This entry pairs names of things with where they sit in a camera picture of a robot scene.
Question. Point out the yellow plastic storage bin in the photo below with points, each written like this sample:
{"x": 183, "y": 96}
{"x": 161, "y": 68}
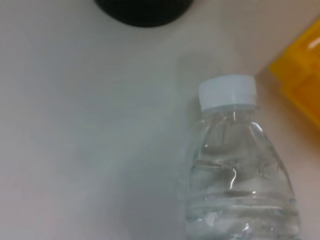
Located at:
{"x": 300, "y": 80}

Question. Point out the black mesh pen holder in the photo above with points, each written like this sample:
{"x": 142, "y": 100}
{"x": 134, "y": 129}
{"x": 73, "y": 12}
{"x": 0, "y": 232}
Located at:
{"x": 142, "y": 12}

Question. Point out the clear green-labelled water bottle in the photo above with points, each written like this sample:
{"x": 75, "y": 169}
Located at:
{"x": 237, "y": 162}

